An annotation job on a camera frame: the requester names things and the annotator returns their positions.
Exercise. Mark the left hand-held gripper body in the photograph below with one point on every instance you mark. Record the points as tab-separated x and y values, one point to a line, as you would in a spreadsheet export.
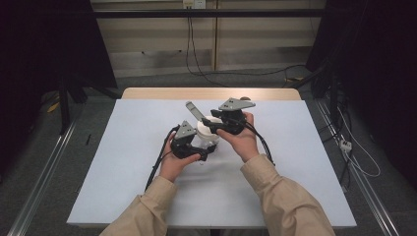
185	131

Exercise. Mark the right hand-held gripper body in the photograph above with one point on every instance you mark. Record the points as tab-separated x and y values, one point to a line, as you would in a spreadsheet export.
234	104

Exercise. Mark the person's right hand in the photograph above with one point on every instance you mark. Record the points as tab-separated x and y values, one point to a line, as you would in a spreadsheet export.
244	142

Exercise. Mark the person's left hand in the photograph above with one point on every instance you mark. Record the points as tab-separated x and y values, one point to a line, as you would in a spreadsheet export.
173	167

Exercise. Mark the wooden table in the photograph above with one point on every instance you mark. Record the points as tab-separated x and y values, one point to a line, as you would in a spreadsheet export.
180	93

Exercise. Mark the white table board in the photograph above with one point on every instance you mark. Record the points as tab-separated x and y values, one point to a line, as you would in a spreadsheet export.
131	147

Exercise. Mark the black metal stand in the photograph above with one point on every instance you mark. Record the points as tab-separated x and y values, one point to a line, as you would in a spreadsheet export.
64	108

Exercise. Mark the black curtain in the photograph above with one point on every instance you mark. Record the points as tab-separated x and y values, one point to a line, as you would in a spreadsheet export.
380	65
39	49

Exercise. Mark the vertical wooden wall strip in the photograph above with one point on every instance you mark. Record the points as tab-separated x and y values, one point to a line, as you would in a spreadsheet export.
215	39

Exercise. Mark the black horizontal frame bar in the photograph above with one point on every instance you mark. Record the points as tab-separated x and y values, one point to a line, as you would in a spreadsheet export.
209	13

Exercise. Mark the white wall socket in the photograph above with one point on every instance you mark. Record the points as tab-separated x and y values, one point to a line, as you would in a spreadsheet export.
194	3

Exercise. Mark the metal floor rail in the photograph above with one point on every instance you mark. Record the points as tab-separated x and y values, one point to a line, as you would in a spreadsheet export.
364	183
42	177

